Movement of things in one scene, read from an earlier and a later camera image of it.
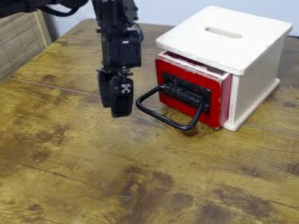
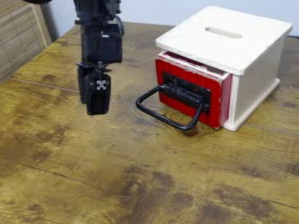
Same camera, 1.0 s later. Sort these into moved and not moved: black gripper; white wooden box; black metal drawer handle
Moved: black gripper
Not moved: black metal drawer handle; white wooden box
